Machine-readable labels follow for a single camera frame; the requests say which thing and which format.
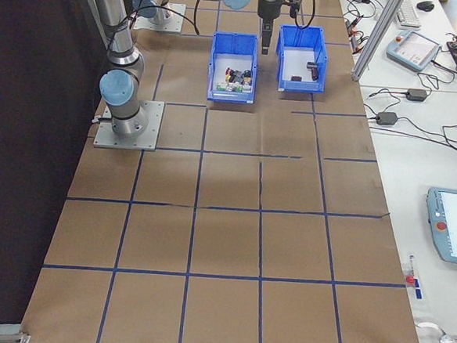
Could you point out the black switch block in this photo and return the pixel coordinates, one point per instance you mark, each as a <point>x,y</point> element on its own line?
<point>238,75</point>

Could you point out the blue tape piece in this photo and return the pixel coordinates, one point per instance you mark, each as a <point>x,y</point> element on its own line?
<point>420,295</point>

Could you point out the small grey connector box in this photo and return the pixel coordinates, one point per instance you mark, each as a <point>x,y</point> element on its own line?
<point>357,41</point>
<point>352,24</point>

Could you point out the black printed capacitor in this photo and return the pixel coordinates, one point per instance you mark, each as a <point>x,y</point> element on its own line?
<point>296,78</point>
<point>312,65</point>

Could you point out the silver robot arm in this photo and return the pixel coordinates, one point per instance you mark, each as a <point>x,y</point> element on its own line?
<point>120,89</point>

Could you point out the blue plastic storage bin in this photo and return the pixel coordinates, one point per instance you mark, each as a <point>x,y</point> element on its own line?
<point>300,37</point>
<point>233,42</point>

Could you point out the brown capacitor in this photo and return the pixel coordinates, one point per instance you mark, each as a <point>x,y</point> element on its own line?
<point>315,74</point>

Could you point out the clear tape roll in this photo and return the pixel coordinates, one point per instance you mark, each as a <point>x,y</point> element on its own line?
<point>421,328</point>

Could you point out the black computer mouse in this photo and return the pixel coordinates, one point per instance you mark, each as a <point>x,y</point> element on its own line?
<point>425,4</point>

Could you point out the yellow push button switch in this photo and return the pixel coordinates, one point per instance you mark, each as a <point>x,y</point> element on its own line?
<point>246,76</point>

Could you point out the black power adapter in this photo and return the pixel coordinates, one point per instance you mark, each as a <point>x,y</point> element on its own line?
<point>416,95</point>
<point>387,118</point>

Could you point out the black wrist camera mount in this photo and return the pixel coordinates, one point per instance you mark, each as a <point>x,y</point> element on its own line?
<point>292,1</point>

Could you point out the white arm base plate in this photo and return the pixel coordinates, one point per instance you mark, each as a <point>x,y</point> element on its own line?
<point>176,24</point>
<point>152,135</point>

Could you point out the grey blue teach pendant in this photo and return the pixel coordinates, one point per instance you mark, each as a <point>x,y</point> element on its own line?
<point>450,226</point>
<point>413,51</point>

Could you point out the small red marker cap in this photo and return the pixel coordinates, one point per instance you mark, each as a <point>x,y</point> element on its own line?
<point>410,279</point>

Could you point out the black frame cover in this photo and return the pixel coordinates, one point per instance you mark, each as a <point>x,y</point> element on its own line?
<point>27,126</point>

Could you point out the white keyboard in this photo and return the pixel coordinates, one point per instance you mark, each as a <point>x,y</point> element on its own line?
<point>409,13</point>

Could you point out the red push button switch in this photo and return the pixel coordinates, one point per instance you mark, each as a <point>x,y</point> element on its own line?
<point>228,72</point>

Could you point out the aluminium profile post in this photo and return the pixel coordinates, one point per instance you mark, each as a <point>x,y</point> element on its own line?
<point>375,36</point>

